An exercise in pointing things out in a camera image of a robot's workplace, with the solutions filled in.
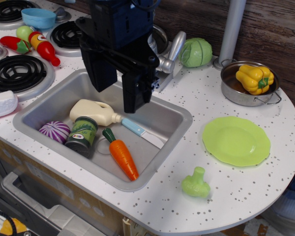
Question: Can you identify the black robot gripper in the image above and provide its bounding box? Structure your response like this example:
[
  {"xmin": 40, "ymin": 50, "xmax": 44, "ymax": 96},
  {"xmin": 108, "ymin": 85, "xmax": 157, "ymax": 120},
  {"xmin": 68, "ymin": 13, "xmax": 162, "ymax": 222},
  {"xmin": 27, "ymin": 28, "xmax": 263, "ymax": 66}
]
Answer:
[{"xmin": 76, "ymin": 0, "xmax": 160, "ymax": 113}]

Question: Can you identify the orange toy carrot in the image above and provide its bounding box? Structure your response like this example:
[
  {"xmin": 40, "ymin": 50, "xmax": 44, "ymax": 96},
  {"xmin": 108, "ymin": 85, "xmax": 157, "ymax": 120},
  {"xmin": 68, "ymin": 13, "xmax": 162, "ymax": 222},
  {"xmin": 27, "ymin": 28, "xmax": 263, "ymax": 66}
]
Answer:
[{"xmin": 102, "ymin": 128, "xmax": 139, "ymax": 181}]

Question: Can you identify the light green plate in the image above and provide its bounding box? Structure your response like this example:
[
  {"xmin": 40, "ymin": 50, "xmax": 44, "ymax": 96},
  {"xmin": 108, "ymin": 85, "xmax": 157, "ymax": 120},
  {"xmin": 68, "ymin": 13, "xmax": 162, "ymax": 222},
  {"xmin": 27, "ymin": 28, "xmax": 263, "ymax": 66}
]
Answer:
[{"xmin": 202, "ymin": 117, "xmax": 271, "ymax": 167}]

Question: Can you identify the cream toy jug bottle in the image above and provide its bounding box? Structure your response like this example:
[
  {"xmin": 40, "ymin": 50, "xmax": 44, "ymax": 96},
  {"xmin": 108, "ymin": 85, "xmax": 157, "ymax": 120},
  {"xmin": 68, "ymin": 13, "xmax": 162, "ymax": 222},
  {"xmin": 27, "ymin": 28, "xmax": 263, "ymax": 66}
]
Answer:
[{"xmin": 69, "ymin": 99, "xmax": 122, "ymax": 126}]

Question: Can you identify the silver toy faucet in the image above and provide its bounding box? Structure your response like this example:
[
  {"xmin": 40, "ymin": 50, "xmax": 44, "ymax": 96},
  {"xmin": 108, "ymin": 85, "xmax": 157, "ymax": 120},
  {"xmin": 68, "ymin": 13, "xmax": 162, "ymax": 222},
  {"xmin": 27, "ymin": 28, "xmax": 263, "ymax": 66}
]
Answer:
[{"xmin": 154, "ymin": 31, "xmax": 186, "ymax": 92}]

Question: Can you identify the steel pot lid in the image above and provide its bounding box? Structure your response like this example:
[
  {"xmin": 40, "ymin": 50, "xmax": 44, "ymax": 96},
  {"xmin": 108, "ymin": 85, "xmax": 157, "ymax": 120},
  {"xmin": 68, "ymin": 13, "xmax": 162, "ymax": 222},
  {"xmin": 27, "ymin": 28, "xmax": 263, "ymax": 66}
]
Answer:
[{"xmin": 152, "ymin": 25, "xmax": 169, "ymax": 55}]

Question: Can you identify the green toy can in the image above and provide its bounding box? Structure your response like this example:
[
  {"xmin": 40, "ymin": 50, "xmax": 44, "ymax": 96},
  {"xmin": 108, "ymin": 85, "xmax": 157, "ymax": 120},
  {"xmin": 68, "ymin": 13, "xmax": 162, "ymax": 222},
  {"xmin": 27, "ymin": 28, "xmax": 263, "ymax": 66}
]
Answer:
[{"xmin": 64, "ymin": 116, "xmax": 98, "ymax": 157}]

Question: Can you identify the grey toy sink basin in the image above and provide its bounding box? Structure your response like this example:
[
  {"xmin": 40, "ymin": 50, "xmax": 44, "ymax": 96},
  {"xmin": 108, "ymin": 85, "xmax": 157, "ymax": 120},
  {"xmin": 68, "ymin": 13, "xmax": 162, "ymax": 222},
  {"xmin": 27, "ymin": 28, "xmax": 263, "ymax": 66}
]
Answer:
[{"xmin": 13, "ymin": 69, "xmax": 192, "ymax": 191}]

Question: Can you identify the back right black burner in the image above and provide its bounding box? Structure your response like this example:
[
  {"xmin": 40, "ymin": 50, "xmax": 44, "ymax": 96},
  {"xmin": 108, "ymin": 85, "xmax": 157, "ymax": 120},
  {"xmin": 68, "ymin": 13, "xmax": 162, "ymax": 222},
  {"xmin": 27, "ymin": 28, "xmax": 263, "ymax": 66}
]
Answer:
[{"xmin": 51, "ymin": 21, "xmax": 82, "ymax": 49}]

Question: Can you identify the black burner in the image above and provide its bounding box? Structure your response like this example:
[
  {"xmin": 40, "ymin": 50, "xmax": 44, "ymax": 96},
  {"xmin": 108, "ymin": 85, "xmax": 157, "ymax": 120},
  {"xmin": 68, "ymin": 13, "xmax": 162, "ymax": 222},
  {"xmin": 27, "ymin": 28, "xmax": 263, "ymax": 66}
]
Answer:
[
  {"xmin": 51, "ymin": 21, "xmax": 82, "ymax": 49},
  {"xmin": 0, "ymin": 0, "xmax": 39, "ymax": 23},
  {"xmin": 0, "ymin": 55, "xmax": 47, "ymax": 92}
]

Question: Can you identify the red toy ketchup bottle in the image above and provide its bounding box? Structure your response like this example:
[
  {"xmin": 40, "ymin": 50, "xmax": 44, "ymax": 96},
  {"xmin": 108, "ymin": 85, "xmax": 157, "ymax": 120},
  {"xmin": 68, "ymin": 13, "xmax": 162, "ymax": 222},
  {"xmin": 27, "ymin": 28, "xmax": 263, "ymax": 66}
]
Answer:
[{"xmin": 29, "ymin": 31, "xmax": 60, "ymax": 67}]

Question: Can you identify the purple toy onion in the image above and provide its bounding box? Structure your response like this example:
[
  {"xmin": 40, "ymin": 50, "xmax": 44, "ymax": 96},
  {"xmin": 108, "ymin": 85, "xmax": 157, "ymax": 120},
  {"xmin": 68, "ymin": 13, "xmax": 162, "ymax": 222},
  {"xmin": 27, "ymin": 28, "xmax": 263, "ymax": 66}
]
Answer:
[{"xmin": 39, "ymin": 121, "xmax": 71, "ymax": 144}]

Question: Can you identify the green toy cabbage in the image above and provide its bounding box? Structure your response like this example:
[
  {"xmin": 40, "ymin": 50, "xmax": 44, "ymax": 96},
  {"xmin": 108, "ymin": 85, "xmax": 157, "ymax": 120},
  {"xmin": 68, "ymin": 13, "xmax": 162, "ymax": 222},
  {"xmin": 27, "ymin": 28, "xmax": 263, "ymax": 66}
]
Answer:
[{"xmin": 178, "ymin": 38, "xmax": 212, "ymax": 68}]

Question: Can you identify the blue toy bowl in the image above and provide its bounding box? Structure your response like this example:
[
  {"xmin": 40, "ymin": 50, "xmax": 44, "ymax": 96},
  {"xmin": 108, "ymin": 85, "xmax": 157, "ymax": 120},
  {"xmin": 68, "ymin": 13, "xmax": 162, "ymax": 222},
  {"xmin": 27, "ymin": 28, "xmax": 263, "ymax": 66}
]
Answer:
[{"xmin": 21, "ymin": 8, "xmax": 56, "ymax": 30}]

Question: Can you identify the front left black burner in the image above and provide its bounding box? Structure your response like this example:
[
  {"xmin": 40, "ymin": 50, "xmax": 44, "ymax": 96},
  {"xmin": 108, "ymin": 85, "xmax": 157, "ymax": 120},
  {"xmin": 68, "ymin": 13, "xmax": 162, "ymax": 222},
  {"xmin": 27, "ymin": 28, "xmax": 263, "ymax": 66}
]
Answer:
[{"xmin": 0, "ymin": 55, "xmax": 47, "ymax": 92}]

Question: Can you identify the green toy apple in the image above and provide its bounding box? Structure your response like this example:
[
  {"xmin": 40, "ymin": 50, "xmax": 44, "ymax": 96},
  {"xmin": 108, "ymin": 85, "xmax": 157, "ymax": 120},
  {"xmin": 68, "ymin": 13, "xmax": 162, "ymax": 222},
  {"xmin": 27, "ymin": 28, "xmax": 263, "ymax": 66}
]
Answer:
[{"xmin": 16, "ymin": 26, "xmax": 34, "ymax": 41}]

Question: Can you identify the red toy chili pepper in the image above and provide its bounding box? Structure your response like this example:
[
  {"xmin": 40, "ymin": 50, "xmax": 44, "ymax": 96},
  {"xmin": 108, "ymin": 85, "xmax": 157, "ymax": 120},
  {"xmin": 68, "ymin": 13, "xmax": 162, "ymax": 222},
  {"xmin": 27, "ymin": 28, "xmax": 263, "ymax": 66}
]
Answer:
[{"xmin": 0, "ymin": 36, "xmax": 31, "ymax": 55}]

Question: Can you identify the white toy cauliflower piece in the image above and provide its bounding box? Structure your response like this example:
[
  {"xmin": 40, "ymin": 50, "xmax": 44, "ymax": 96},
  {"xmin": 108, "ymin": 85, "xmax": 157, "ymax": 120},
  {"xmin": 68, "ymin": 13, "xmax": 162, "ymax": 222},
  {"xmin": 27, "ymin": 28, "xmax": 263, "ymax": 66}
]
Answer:
[{"xmin": 0, "ymin": 90, "xmax": 18, "ymax": 117}]

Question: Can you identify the green toy broccoli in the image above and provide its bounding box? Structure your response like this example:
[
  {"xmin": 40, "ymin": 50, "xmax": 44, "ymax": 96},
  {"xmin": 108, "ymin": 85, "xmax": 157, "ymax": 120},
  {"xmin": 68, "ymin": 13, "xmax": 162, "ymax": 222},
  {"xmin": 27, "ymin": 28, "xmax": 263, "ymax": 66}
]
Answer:
[{"xmin": 181, "ymin": 167, "xmax": 210, "ymax": 198}]

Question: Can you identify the small steel pot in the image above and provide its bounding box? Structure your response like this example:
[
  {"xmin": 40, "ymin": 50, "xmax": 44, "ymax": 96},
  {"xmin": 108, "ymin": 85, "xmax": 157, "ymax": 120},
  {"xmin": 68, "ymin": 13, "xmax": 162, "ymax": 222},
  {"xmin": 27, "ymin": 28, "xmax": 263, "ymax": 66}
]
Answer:
[{"xmin": 221, "ymin": 59, "xmax": 282, "ymax": 107}]

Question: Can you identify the back left black burner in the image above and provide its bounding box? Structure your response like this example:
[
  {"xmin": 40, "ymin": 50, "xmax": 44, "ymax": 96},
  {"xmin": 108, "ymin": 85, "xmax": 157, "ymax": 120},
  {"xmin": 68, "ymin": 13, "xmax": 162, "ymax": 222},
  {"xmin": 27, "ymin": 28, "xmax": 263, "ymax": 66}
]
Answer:
[{"xmin": 0, "ymin": 0, "xmax": 39, "ymax": 23}]

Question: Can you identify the grey vertical pole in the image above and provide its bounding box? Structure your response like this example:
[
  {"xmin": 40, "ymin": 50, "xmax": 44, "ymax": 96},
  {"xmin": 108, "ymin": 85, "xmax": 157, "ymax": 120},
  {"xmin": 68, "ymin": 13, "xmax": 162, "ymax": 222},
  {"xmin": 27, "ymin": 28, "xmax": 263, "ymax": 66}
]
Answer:
[{"xmin": 213, "ymin": 0, "xmax": 246, "ymax": 70}]

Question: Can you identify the yellow toy bell pepper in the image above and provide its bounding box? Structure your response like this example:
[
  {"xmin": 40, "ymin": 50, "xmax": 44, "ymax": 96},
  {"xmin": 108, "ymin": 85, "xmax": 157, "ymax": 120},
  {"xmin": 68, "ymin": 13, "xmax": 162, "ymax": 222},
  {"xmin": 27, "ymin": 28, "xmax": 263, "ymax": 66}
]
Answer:
[{"xmin": 236, "ymin": 64, "xmax": 274, "ymax": 95}]

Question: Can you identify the blue handled toy knife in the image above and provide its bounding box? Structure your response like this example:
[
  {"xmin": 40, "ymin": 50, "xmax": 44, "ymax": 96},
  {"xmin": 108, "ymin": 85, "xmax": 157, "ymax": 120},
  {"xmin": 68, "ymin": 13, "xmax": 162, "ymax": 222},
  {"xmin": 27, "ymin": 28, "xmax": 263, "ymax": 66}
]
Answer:
[{"xmin": 121, "ymin": 118, "xmax": 164, "ymax": 149}]

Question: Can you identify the grey oven door handle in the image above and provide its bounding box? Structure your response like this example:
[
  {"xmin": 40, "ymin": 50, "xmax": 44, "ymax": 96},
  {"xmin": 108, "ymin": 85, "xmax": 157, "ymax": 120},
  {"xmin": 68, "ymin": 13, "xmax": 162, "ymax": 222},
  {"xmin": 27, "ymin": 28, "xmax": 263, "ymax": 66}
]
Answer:
[{"xmin": 1, "ymin": 172, "xmax": 114, "ymax": 236}]

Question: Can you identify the black cable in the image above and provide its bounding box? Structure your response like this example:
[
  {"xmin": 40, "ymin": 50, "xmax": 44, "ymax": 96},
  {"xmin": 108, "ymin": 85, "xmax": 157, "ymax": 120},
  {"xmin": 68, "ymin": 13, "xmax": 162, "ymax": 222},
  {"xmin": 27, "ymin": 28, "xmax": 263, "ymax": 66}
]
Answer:
[{"xmin": 0, "ymin": 208, "xmax": 18, "ymax": 236}]

